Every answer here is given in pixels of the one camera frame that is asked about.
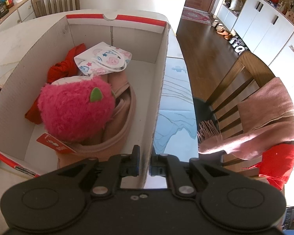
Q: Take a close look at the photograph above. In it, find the red garment on chair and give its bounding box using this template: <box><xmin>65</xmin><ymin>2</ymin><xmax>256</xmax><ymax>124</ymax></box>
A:
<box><xmin>243</xmin><ymin>144</ymin><xmax>294</xmax><ymax>192</ymax></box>

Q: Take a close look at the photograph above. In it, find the pink fringed scarf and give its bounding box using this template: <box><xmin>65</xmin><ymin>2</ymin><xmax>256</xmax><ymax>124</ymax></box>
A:
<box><xmin>197</xmin><ymin>77</ymin><xmax>294</xmax><ymax>165</ymax></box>

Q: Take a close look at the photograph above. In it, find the beige tote bag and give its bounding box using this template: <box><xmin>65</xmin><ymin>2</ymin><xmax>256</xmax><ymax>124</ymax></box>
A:
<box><xmin>229</xmin><ymin>0</ymin><xmax>243</xmax><ymax>11</ymax></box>

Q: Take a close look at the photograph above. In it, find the wooden chair with black seat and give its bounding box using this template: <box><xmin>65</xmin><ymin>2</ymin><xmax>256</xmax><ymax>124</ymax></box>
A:
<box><xmin>193</xmin><ymin>51</ymin><xmax>283</xmax><ymax>177</ymax></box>

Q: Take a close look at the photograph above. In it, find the white refrigerator with magnets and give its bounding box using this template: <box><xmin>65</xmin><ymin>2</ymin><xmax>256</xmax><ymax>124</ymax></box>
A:
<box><xmin>269</xmin><ymin>28</ymin><xmax>294</xmax><ymax>108</ymax></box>

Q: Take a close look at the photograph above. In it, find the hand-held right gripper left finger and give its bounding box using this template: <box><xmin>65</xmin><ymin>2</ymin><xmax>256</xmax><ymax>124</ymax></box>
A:
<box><xmin>56</xmin><ymin>145</ymin><xmax>141</xmax><ymax>198</ymax></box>

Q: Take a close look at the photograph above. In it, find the pink fluffy plush toy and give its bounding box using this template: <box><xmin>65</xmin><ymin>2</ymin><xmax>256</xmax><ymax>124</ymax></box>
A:
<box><xmin>37</xmin><ymin>75</ymin><xmax>116</xmax><ymax>143</ymax></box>

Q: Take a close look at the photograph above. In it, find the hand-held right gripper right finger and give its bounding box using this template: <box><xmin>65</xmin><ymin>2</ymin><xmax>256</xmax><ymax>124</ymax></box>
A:
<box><xmin>149</xmin><ymin>153</ymin><xmax>232</xmax><ymax>199</ymax></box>

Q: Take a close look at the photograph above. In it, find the pink fabric bag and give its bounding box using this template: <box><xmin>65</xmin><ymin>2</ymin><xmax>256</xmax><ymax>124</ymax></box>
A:
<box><xmin>56</xmin><ymin>73</ymin><xmax>137</xmax><ymax>169</ymax></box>

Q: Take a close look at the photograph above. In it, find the white storage cabinet unit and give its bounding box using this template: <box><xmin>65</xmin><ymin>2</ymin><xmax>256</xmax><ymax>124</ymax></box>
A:
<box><xmin>215</xmin><ymin>0</ymin><xmax>294</xmax><ymax>67</ymax></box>

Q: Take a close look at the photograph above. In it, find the red hang tag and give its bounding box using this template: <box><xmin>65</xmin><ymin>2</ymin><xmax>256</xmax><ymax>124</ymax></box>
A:
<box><xmin>36</xmin><ymin>132</ymin><xmax>77</xmax><ymax>155</ymax></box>

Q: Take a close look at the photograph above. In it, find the white patterned pouch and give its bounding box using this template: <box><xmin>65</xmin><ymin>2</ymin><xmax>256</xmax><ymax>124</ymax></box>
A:
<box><xmin>74</xmin><ymin>41</ymin><xmax>133</xmax><ymax>77</ymax></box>

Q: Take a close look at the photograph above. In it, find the red patterned rug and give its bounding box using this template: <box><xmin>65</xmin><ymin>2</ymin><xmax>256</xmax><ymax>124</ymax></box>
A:
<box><xmin>181</xmin><ymin>6</ymin><xmax>213</xmax><ymax>25</ymax></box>

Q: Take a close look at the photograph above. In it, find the red and white cardboard box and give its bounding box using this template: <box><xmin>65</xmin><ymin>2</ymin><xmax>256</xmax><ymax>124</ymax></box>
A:
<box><xmin>0</xmin><ymin>9</ymin><xmax>171</xmax><ymax>189</ymax></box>

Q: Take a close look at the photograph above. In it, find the red cloth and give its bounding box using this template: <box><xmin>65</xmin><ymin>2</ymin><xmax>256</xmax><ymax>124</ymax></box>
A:
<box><xmin>24</xmin><ymin>43</ymin><xmax>87</xmax><ymax>125</ymax></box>

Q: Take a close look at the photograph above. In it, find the blue landscape print table mat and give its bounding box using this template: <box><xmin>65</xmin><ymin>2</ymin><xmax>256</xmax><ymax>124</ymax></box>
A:
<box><xmin>152</xmin><ymin>56</ymin><xmax>199</xmax><ymax>162</ymax></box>

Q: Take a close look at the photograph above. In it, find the row of shoes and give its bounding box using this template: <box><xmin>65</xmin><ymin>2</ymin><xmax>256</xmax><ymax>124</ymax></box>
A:
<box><xmin>211</xmin><ymin>19</ymin><xmax>251</xmax><ymax>56</ymax></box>

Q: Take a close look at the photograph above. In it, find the wooden sideboard with white drawers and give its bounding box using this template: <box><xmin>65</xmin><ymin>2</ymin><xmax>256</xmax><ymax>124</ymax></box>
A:
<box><xmin>0</xmin><ymin>0</ymin><xmax>38</xmax><ymax>35</ymax></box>

